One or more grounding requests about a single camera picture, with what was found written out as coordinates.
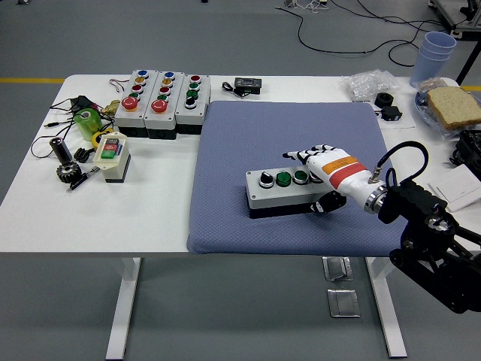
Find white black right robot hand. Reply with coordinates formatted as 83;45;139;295
281;144;388;215

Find grey four-button control box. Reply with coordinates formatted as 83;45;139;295
245;165;335;219

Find grey five-button control box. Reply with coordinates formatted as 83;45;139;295
144;70;186;141
113;69;159;138

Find small black block part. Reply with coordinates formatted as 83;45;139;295
379;106;403;122

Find clear bag of parts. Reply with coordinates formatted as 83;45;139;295
341;69;399;102

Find open metal floor socket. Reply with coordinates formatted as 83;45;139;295
322;256;354;282

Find blue-grey quilted mat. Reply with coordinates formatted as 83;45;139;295
186;100;417;259

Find flat white box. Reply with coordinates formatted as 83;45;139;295
428;165;481;214

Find black device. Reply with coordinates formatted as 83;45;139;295
449;129;481;170

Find bread slice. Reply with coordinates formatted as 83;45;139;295
426;86;481;131

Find black digital meter module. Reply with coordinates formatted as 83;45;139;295
220;77;264;99

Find closed metal floor socket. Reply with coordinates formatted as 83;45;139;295
326;288;361;319

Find stacked pale blue cups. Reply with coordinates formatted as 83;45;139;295
409;31;458;89

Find white table leg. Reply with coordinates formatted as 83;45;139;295
365;256;408;358
104;257;142;360

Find black stand leg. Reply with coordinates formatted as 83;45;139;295
455;35;481;86

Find grey control box black selector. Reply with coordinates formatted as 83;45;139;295
175;73;212;135

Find brass fitting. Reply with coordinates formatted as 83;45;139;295
100;99;121;117

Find yellow tape roll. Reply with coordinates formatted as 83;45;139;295
91;128;114;148

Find green tape roll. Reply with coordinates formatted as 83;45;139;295
73;108;103;143

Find black pen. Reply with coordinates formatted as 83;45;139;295
66;165;101;193

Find black power adapter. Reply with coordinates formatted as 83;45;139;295
71;96;99;114

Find black metal gear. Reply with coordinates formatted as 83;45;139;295
56;162;83;184

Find black metal cylinder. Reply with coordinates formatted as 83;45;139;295
49;137;73;165

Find looped black floor cable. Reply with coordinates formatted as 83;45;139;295
388;20;448;67

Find long black floor cable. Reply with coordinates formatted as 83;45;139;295
276;6;425;59

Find white cable bundle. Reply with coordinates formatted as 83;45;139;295
276;0;334;14

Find aluminium frame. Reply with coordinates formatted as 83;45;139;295
428;0;481;38

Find white red-green switch box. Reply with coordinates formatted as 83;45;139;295
92;130;132;184

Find red white wire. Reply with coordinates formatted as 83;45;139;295
108;77;132;93

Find thin black jack cable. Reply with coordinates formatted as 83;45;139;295
30;98;113;159

